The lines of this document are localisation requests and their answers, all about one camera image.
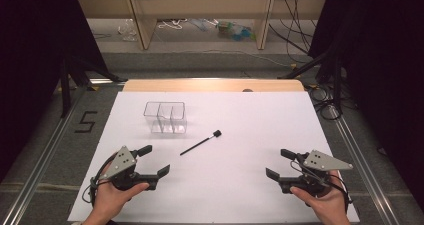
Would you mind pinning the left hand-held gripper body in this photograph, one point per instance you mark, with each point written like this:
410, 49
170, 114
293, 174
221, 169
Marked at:
120, 163

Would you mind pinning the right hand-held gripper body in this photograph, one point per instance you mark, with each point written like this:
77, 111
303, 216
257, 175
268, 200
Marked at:
321, 161

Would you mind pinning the clear plastic organizer box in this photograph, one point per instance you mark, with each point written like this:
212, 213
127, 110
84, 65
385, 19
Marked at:
165, 118

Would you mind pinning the metal floor rail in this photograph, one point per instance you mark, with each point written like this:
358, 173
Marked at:
36, 181
366, 178

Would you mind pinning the white paper sheet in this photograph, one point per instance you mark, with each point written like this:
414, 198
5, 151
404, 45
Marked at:
233, 171

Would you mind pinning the dark round table grommet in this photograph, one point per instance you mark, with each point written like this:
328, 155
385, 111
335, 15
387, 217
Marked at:
247, 90

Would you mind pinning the wooden table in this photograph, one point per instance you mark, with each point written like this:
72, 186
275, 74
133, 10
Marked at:
200, 85

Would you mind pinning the green and blue plastic packets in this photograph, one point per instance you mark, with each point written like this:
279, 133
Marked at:
233, 31

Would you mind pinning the person's right hand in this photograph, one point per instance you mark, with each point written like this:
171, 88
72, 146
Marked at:
328, 206

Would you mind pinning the black metal stand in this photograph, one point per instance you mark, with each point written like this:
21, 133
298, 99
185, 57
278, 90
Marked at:
338, 81
65, 91

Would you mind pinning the person's left hand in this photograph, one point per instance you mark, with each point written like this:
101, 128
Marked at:
108, 200

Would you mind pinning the clear plastic bag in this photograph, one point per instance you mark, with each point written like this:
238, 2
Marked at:
128, 30

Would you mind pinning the wooden shelf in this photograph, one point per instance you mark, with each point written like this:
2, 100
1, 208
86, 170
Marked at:
141, 25

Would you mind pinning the black curtain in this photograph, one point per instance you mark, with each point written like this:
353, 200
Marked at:
26, 68
383, 68

